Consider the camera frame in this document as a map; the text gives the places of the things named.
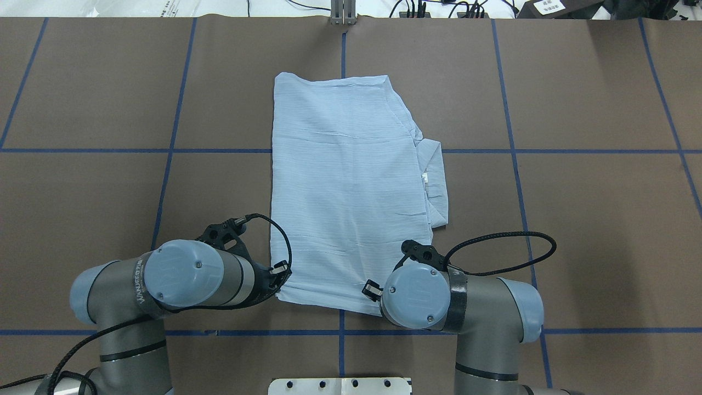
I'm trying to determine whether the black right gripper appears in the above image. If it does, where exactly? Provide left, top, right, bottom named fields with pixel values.
left=362, top=240, right=448, bottom=302

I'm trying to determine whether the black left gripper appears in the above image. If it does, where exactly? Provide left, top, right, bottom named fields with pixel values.
left=195, top=217, right=293, bottom=308

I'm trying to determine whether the light blue button shirt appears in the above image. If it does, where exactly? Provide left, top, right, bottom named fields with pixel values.
left=270, top=72, right=449, bottom=315

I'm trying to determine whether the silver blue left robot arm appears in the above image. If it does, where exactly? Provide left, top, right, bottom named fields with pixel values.
left=35, top=213, right=293, bottom=394

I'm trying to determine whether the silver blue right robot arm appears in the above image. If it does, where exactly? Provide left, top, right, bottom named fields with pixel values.
left=361, top=231, right=570, bottom=394

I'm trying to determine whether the clear plastic bag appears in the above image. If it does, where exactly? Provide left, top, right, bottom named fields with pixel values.
left=81, top=1, right=253, bottom=18

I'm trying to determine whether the brown labelled box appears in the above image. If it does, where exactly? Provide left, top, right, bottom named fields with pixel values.
left=517, top=1, right=604, bottom=20

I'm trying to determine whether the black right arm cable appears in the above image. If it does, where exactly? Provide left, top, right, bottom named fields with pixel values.
left=443, top=232, right=557, bottom=277

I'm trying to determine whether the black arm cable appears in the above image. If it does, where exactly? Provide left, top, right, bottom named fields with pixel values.
left=0, top=213, right=293, bottom=395
left=443, top=232, right=557, bottom=277

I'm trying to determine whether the white pedestal column base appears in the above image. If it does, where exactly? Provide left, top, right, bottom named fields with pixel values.
left=268, top=377, right=413, bottom=394

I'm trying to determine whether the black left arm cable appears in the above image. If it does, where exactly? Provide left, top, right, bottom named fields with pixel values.
left=0, top=213, right=293, bottom=395

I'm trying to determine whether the aluminium frame post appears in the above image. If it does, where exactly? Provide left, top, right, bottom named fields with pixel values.
left=330, top=0, right=358, bottom=26

